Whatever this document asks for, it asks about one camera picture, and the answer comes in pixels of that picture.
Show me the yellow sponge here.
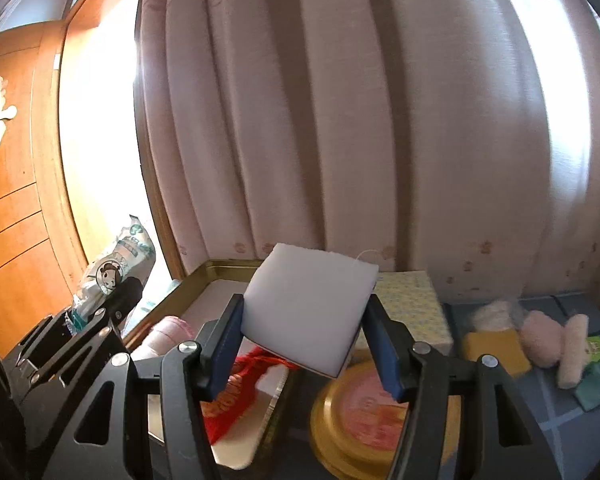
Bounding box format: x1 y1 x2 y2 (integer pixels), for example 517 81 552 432
460 328 532 377

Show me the pink trimmed white towel roll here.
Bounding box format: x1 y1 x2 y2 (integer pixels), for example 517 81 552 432
131 315 194 361

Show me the red gold embroidered pouch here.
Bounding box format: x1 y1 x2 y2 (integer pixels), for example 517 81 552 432
200 347 298 445

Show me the clear bag of cotton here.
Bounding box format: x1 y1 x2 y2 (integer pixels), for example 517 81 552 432
471 298 527 332

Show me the pink fluffy puff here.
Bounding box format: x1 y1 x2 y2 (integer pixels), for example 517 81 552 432
518 310 565 368

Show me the teal cloth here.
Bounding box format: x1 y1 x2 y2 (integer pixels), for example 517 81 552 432
573 361 600 412

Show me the green tissue pack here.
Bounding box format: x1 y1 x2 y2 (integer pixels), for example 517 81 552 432
585 336 600 363

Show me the white foam sponge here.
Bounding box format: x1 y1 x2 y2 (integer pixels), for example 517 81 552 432
242 244 379 378

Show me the wooden door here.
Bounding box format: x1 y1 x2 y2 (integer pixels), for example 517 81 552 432
0 0 146 361

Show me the yellow round tin lid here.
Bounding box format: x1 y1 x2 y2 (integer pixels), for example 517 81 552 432
310 360 408 479

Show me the yellow patterned tissue box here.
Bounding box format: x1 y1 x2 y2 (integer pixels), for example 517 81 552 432
374 271 454 356

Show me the floral beige curtain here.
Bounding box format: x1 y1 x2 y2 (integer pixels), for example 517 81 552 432
140 0 600 304

